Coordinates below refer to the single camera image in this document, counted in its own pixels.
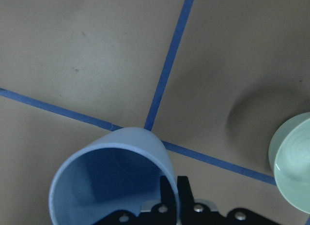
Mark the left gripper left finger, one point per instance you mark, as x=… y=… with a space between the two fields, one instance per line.
x=161 y=213

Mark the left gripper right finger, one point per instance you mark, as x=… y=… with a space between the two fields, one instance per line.
x=206 y=213

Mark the blue cup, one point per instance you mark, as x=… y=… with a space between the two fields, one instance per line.
x=119 y=171

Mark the green bowl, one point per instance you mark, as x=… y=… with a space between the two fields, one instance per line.
x=289 y=159

